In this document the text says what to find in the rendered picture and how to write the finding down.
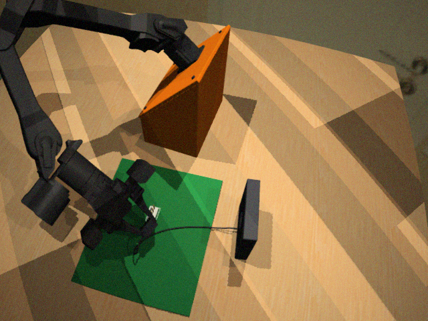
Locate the green circuit board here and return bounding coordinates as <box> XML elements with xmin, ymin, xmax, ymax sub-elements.
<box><xmin>71</xmin><ymin>165</ymin><xmax>223</xmax><ymax>316</ymax></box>

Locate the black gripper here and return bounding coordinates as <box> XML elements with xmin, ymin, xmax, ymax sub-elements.
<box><xmin>77</xmin><ymin>159</ymin><xmax>157</xmax><ymax>251</ymax></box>

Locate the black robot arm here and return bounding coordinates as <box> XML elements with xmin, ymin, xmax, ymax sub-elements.
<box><xmin>0</xmin><ymin>0</ymin><xmax>205</xmax><ymax>227</ymax></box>

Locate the black square panel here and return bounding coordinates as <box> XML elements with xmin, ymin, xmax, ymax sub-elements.
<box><xmin>235</xmin><ymin>179</ymin><xmax>260</xmax><ymax>260</ymax></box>

